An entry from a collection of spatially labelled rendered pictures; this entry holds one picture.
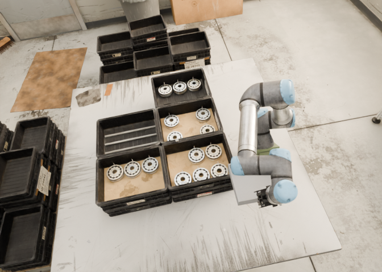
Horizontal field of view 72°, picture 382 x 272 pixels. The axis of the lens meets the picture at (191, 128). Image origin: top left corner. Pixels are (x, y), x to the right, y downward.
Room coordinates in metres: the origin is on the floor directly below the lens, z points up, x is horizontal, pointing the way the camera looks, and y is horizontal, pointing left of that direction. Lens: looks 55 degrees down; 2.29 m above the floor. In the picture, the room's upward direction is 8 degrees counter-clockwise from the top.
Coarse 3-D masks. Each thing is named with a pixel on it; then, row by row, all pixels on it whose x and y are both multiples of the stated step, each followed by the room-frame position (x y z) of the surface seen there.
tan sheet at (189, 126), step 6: (186, 114) 1.16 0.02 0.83; (192, 114) 1.15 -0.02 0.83; (162, 120) 1.14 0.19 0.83; (180, 120) 1.12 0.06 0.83; (186, 120) 1.11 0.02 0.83; (192, 120) 1.10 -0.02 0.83; (210, 120) 1.08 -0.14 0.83; (162, 126) 1.08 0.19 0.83; (180, 126) 1.06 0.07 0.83; (186, 126) 1.06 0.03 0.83; (192, 126) 1.05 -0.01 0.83; (198, 126) 1.04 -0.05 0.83; (216, 126) 1.02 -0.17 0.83; (168, 132) 1.03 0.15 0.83; (180, 132) 1.02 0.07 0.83; (186, 132) 1.01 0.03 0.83; (192, 132) 1.00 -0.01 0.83; (198, 132) 1.00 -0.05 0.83
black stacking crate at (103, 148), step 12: (108, 120) 1.13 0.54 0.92; (120, 120) 1.14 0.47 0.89; (132, 120) 1.15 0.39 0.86; (144, 120) 1.15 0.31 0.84; (108, 132) 1.10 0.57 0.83; (120, 132) 1.09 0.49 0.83; (132, 132) 1.07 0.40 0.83; (144, 132) 1.06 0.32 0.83; (120, 144) 0.99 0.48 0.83; (132, 144) 0.97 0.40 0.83
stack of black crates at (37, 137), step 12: (24, 120) 1.62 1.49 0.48; (36, 120) 1.62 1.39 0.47; (48, 120) 1.58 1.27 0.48; (24, 132) 1.57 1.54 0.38; (36, 132) 1.55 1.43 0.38; (48, 132) 1.48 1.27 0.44; (60, 132) 1.60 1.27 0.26; (12, 144) 1.37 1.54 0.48; (24, 144) 1.43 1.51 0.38; (36, 144) 1.41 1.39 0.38; (48, 144) 1.37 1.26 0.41; (60, 144) 1.49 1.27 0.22; (48, 156) 1.26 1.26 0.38; (60, 156) 1.36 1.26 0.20; (60, 168) 1.26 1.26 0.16
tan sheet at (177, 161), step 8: (184, 152) 0.86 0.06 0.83; (224, 152) 0.82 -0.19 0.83; (168, 160) 0.81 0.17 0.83; (176, 160) 0.80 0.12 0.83; (184, 160) 0.80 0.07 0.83; (208, 160) 0.77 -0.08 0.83; (216, 160) 0.77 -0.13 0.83; (224, 160) 0.76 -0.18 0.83; (176, 168) 0.75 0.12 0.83; (184, 168) 0.74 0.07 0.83; (192, 168) 0.74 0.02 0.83; (208, 168) 0.72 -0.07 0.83; (192, 176) 0.68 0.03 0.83; (200, 176) 0.68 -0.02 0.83
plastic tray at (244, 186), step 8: (232, 176) 0.55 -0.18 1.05; (240, 176) 0.55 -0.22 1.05; (248, 176) 0.54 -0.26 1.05; (256, 176) 0.53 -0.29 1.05; (264, 176) 0.53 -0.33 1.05; (232, 184) 0.50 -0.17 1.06; (240, 184) 0.50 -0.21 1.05; (248, 184) 0.50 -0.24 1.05; (256, 184) 0.49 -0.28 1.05; (264, 184) 0.49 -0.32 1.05; (240, 192) 0.46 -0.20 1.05; (248, 192) 0.46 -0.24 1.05; (240, 200) 0.42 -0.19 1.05; (248, 200) 0.41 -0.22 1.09; (256, 200) 0.41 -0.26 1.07
